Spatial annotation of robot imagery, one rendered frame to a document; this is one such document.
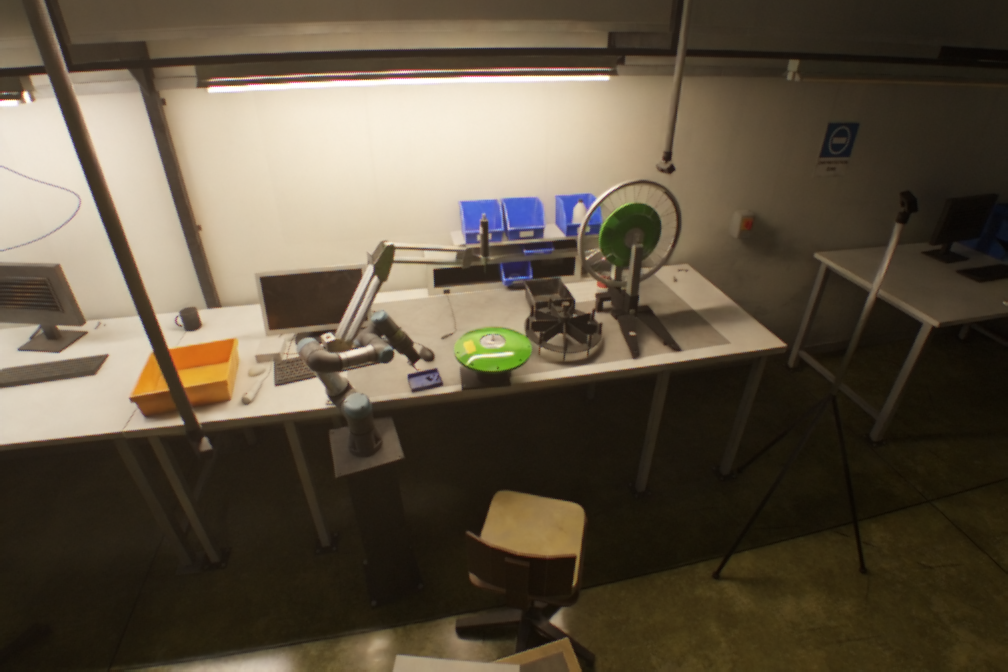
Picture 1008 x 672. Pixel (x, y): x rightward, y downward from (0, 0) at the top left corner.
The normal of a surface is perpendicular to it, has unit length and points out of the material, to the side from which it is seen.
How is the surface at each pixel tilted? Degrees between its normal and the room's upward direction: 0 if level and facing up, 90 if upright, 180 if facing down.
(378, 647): 0
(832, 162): 90
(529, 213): 90
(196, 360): 86
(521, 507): 0
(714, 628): 0
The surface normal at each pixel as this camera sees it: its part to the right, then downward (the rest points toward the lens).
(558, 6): 0.20, 0.47
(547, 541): 0.00, -0.88
